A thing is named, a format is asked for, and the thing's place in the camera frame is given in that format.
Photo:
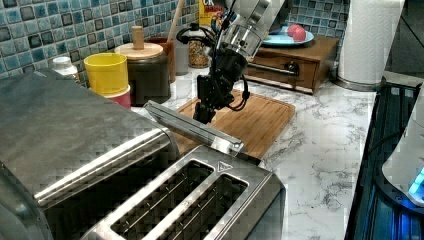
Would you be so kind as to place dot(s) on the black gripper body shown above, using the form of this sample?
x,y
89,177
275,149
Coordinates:
x,y
215,89

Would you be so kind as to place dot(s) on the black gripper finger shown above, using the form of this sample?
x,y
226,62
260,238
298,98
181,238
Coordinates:
x,y
203,113

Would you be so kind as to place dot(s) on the glass oven door with handle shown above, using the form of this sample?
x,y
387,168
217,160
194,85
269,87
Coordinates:
x,y
195,130

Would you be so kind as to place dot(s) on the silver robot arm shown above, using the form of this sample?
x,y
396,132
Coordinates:
x,y
245,27

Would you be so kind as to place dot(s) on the plastic jar with white lid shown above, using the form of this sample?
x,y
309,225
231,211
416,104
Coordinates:
x,y
197,56

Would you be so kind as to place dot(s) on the frosted plastic cup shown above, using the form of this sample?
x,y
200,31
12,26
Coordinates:
x,y
181,58

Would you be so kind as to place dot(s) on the bamboo cutting board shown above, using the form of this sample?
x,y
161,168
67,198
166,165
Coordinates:
x,y
257,125

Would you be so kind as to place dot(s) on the light blue plate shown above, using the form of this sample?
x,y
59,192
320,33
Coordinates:
x,y
283,39

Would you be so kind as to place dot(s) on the yellow cereal box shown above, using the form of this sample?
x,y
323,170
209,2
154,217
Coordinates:
x,y
210,14

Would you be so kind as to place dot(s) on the brown ceramic utensil pot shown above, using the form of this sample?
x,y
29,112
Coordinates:
x,y
168,47

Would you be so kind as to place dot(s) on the dark canister with wooden lid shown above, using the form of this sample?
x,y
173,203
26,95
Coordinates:
x,y
148,71

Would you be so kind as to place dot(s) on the red plush strawberry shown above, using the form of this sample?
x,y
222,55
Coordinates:
x,y
297,32

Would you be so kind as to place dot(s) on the wooden drawer box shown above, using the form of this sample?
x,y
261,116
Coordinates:
x,y
300,68

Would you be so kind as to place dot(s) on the red cup under mug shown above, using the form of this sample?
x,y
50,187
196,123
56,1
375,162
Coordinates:
x,y
123,98

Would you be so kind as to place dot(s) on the stainless steel slot toaster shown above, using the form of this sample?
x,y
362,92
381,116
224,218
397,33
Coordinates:
x,y
205,195

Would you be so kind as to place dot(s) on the yellow mug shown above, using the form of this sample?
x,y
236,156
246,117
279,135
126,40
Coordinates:
x,y
107,73

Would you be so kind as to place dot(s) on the white lidded jar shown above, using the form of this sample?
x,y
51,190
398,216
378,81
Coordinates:
x,y
64,66

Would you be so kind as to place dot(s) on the wooden spoon handle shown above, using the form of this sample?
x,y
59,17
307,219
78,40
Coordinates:
x,y
178,12

